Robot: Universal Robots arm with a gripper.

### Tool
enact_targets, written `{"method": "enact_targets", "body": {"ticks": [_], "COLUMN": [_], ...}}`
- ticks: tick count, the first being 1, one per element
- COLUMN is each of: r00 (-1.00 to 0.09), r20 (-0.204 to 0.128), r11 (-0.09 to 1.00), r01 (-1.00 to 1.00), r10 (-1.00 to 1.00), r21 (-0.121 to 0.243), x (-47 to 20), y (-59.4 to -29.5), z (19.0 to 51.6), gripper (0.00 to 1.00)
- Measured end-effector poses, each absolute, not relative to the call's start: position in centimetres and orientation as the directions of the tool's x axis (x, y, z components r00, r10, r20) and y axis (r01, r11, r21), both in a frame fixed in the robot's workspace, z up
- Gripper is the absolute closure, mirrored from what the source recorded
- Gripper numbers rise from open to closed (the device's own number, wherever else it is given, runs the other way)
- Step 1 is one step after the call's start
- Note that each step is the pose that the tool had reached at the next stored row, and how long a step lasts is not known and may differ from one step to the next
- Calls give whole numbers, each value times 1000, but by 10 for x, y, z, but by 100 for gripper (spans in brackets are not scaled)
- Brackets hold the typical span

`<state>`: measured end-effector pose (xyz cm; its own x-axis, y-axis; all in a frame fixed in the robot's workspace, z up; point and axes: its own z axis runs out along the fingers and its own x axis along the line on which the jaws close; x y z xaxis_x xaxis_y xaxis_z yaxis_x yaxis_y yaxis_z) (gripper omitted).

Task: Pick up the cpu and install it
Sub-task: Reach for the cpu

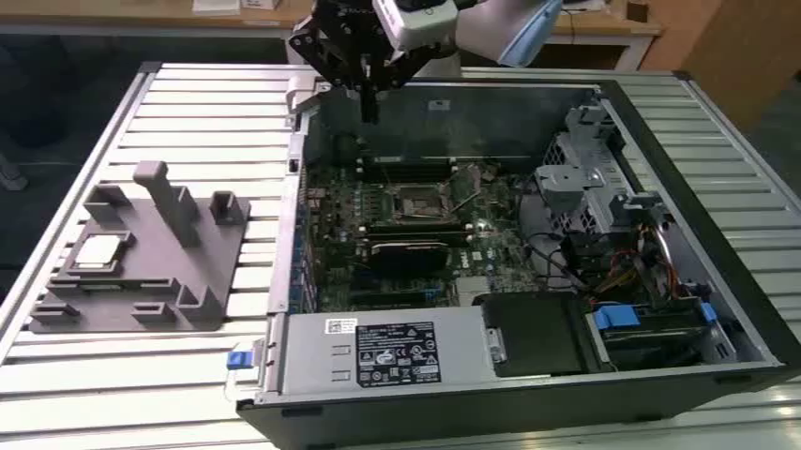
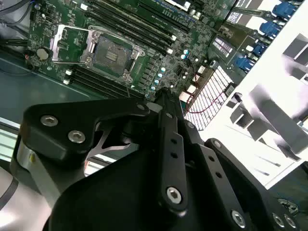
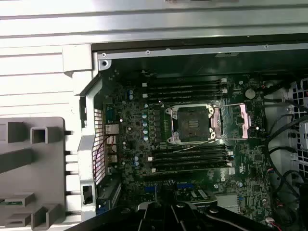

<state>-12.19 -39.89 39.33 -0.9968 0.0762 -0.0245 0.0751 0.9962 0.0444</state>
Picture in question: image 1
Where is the wooden desk white frame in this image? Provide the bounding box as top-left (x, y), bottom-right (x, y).
top-left (0, 0), bottom-right (666, 71)

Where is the grey plastic parts rack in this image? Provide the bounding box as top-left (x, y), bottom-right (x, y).
top-left (28, 160), bottom-right (252, 335)

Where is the silver chipset heat sink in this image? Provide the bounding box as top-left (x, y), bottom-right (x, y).
top-left (455, 276), bottom-right (493, 299)

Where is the black open PC case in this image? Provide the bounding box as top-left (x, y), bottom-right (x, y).
top-left (234, 69), bottom-right (801, 450)

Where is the yellow wire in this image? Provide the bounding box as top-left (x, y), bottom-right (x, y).
top-left (590, 269), bottom-right (634, 295)

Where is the metal socket cover frame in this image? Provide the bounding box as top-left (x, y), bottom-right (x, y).
top-left (444, 167), bottom-right (488, 211)

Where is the metal drive cage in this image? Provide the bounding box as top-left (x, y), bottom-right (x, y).
top-left (530, 105), bottom-right (647, 235)

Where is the green motherboard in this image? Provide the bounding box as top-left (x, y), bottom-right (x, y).
top-left (297, 157), bottom-right (540, 314)

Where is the black graphics card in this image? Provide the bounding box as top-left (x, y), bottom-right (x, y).
top-left (367, 241), bottom-right (451, 274)

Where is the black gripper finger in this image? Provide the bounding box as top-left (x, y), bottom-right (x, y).
top-left (369, 33), bottom-right (432, 124)
top-left (288, 18), bottom-right (371, 124)

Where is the grey plastic cage latch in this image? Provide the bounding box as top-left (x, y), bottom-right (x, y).
top-left (610, 191), bottom-right (659, 221)
top-left (564, 105), bottom-right (612, 138)

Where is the wooden cabinet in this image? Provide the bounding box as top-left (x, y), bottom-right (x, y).
top-left (640, 0), bottom-right (801, 135)

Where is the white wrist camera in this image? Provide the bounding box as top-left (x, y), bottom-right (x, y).
top-left (372, 0), bottom-right (461, 52)

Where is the grey power supply unit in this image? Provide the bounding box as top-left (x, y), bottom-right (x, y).
top-left (277, 311), bottom-right (503, 398)

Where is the black hard disk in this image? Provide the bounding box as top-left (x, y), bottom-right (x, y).
top-left (590, 308), bottom-right (720, 371)

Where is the CPU socket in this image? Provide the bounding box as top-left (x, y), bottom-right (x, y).
top-left (389, 182), bottom-right (455, 222)

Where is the grey stand foot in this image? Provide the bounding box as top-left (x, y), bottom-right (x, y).
top-left (0, 154), bottom-right (28, 191)

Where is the black drive bay cover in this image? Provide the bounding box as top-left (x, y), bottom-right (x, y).
top-left (473, 292), bottom-right (594, 379)

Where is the blue disk carrier handle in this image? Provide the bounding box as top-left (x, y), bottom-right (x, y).
top-left (591, 303), bottom-right (640, 332)

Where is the silver topped CPU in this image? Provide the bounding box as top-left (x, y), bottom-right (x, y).
top-left (69, 232), bottom-right (130, 273)

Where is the black expansion slot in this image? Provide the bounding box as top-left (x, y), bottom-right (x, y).
top-left (349, 291), bottom-right (424, 302)

